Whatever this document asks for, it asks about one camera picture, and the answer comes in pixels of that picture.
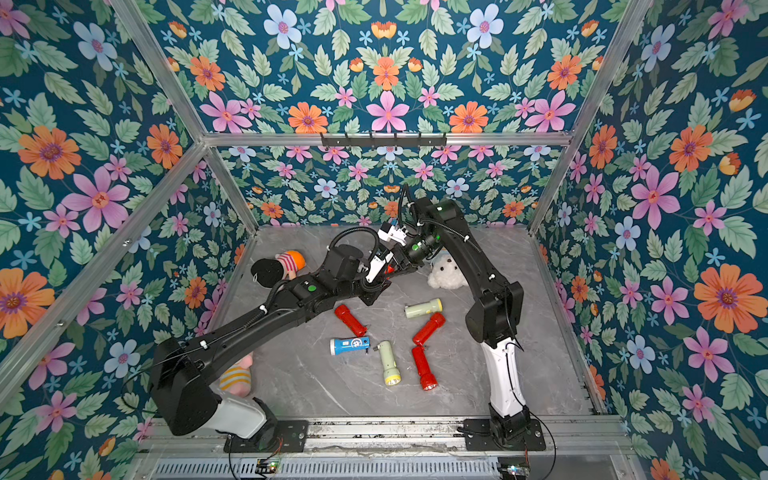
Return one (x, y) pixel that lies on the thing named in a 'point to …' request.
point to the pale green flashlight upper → (432, 306)
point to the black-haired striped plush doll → (272, 273)
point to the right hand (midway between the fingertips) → (394, 268)
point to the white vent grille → (331, 469)
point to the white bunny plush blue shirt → (446, 272)
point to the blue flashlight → (355, 343)
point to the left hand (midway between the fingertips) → (388, 276)
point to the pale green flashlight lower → (391, 373)
